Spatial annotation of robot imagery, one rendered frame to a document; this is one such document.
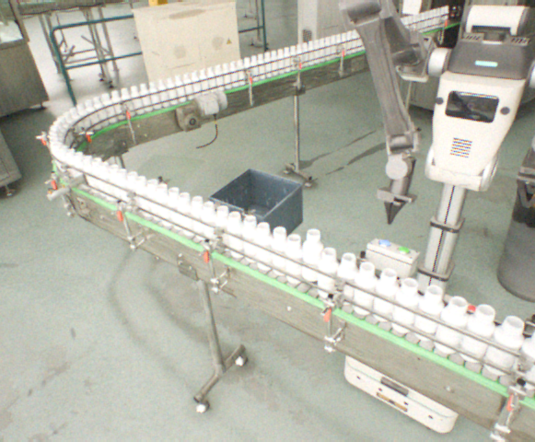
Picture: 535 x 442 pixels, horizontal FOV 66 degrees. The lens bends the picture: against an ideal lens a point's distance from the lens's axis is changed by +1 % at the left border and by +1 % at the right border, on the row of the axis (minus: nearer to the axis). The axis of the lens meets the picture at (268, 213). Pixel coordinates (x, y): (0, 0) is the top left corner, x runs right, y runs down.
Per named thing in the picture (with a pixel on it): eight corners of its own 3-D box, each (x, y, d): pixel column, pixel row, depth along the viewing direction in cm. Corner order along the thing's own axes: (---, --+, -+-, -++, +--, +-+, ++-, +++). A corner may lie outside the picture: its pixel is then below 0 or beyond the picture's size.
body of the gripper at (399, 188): (410, 204, 114) (417, 180, 112) (376, 194, 119) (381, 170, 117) (416, 201, 119) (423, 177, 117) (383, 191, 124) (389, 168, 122)
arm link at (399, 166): (419, 130, 114) (388, 135, 118) (410, 131, 104) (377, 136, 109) (424, 172, 115) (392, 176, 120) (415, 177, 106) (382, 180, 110)
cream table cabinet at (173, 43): (221, 86, 606) (210, -4, 538) (245, 96, 565) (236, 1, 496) (153, 105, 556) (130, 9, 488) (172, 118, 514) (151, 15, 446)
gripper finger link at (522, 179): (547, 200, 91) (563, 162, 85) (542, 216, 86) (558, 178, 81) (512, 191, 94) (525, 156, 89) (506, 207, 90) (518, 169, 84)
